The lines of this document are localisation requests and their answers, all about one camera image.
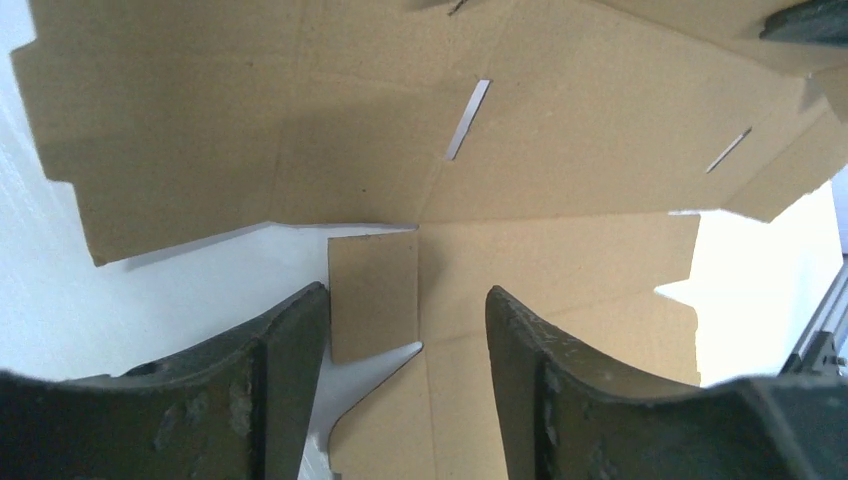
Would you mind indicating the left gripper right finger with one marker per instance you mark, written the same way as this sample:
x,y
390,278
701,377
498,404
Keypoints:
x,y
569,411

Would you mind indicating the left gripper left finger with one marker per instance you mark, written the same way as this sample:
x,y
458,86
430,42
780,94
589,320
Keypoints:
x,y
236,406

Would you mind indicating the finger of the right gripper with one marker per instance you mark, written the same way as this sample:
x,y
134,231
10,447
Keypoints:
x,y
816,22

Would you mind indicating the brown cardboard box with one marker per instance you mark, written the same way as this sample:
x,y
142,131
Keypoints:
x,y
543,146

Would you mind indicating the black base frame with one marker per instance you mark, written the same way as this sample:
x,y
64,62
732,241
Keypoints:
x,y
818,350

